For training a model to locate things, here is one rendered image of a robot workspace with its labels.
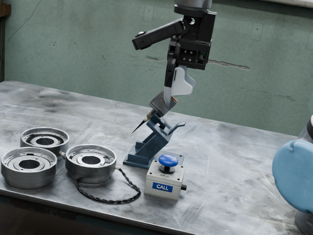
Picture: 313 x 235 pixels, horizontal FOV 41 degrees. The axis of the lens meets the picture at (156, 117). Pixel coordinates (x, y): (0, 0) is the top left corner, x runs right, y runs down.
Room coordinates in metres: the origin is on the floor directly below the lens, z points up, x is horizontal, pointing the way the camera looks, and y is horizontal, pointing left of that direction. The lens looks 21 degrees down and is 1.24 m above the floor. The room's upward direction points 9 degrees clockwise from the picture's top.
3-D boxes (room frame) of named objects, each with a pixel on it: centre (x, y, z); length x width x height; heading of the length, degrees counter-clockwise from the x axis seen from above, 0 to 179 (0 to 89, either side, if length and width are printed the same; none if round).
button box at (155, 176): (0.75, -0.04, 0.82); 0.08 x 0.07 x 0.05; 83
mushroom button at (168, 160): (0.75, -0.04, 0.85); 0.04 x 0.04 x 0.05
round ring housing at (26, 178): (0.72, 0.23, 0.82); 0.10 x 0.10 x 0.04
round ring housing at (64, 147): (0.83, 0.24, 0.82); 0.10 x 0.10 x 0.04
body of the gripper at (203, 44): (0.87, -0.04, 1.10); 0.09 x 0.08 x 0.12; 82
